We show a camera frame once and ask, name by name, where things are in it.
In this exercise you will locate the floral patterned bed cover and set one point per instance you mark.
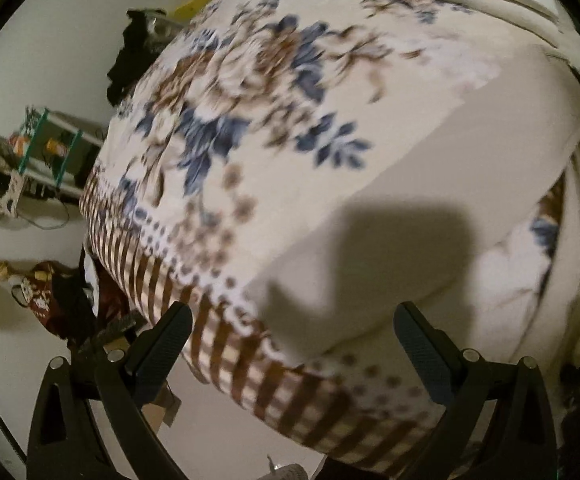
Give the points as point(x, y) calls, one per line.
point(258, 121)

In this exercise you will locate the red patterned bag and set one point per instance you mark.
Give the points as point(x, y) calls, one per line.
point(56, 296)

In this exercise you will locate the black clothes pile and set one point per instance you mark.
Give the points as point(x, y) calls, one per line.
point(145, 37)

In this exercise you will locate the beige small garment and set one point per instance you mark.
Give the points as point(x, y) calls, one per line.
point(422, 222)

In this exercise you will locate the green frame storage rack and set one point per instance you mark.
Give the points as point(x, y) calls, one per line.
point(56, 150)

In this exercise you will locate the yellow object by bed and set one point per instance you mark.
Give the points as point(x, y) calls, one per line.
point(187, 10)

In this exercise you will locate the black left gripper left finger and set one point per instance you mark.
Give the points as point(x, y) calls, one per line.
point(124, 370)

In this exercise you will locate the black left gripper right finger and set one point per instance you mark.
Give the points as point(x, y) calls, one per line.
point(520, 442)

